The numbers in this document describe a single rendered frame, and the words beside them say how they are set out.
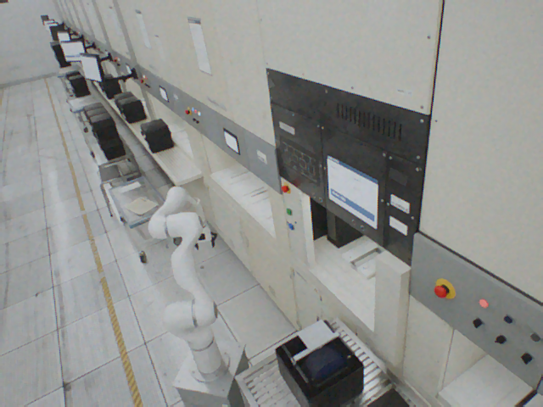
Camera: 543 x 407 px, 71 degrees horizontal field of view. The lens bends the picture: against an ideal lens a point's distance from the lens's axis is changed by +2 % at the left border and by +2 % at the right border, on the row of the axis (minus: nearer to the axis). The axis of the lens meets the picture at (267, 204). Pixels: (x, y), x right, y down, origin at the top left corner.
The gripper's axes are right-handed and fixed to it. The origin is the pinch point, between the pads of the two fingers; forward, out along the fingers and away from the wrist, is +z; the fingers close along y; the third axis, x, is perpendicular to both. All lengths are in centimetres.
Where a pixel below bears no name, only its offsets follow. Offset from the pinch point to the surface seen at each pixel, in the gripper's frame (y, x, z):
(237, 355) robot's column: 14, -58, 25
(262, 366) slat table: 25, -66, 25
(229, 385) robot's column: 9, -73, 25
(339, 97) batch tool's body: 71, -47, -92
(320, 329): 53, -75, -7
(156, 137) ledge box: -62, 197, 4
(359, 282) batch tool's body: 81, -34, 14
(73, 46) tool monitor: -182, 383, -70
